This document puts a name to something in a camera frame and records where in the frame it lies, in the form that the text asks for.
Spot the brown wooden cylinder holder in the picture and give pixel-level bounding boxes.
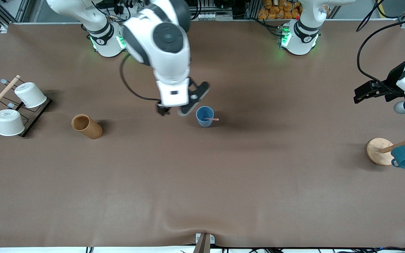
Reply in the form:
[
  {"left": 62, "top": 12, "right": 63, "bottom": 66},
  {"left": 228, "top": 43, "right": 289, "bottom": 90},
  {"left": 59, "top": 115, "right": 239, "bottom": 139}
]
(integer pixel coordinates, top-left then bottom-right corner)
[{"left": 71, "top": 114, "right": 103, "bottom": 140}]

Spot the black wire cup rack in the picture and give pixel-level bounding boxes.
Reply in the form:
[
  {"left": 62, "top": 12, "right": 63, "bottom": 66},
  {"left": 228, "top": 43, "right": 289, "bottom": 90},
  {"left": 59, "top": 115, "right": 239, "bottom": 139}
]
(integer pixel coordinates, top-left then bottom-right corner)
[{"left": 0, "top": 79, "right": 53, "bottom": 137}]

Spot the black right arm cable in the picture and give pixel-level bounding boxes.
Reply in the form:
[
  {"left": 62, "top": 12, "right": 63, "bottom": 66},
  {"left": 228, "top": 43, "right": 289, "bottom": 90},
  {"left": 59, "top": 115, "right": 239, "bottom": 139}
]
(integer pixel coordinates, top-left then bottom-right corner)
[{"left": 120, "top": 54, "right": 161, "bottom": 103}]

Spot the blue cup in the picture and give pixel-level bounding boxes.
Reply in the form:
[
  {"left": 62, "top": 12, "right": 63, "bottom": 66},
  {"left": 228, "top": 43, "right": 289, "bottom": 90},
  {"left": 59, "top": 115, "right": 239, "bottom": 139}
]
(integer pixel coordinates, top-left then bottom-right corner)
[{"left": 196, "top": 106, "right": 214, "bottom": 128}]

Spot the brown table mat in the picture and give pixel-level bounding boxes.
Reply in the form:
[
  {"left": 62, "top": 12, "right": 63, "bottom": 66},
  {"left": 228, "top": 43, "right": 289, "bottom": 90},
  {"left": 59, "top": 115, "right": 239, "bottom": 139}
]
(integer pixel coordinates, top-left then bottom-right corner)
[{"left": 0, "top": 19, "right": 405, "bottom": 248}]

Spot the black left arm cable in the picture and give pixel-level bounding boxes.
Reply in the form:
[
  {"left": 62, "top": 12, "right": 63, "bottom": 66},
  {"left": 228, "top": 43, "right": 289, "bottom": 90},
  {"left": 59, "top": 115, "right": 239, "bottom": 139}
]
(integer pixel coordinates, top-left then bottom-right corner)
[{"left": 356, "top": 16, "right": 405, "bottom": 92}]

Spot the white upside-down cup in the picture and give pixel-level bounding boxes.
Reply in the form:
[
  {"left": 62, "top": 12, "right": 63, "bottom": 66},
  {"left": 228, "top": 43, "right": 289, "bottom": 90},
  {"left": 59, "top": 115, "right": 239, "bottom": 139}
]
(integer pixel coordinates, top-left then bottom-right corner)
[
  {"left": 0, "top": 109, "right": 25, "bottom": 136},
  {"left": 14, "top": 82, "right": 47, "bottom": 108}
]

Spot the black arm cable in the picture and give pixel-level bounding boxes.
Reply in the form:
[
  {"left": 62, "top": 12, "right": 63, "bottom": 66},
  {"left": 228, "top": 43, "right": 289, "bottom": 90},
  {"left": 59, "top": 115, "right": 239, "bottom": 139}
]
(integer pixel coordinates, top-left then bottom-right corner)
[
  {"left": 120, "top": 54, "right": 161, "bottom": 103},
  {"left": 356, "top": 16, "right": 405, "bottom": 92}
]

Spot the wooden mug tree stand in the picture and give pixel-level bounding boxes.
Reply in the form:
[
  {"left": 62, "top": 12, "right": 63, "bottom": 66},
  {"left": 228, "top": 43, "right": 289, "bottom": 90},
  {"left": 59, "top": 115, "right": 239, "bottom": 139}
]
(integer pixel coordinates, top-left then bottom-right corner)
[{"left": 366, "top": 126, "right": 405, "bottom": 166}]

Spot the orange snack bag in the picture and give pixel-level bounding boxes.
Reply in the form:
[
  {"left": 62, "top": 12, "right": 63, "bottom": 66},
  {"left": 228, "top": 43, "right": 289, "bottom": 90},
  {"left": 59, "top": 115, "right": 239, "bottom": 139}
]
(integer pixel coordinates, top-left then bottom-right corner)
[{"left": 258, "top": 0, "right": 303, "bottom": 20}]

